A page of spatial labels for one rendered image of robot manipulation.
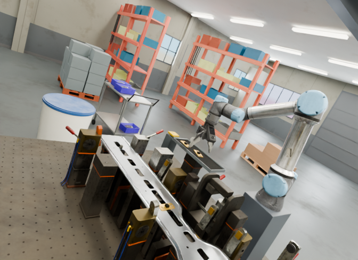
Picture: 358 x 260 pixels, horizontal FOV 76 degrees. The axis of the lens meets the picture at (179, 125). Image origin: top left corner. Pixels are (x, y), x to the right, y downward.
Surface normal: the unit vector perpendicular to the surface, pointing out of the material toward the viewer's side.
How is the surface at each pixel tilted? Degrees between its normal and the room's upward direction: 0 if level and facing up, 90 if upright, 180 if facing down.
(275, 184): 98
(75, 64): 90
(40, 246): 0
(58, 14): 90
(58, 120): 94
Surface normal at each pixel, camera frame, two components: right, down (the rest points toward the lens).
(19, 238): 0.38, -0.89
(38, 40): 0.51, 0.44
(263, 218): -0.77, -0.15
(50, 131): -0.11, 0.30
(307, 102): -0.53, -0.13
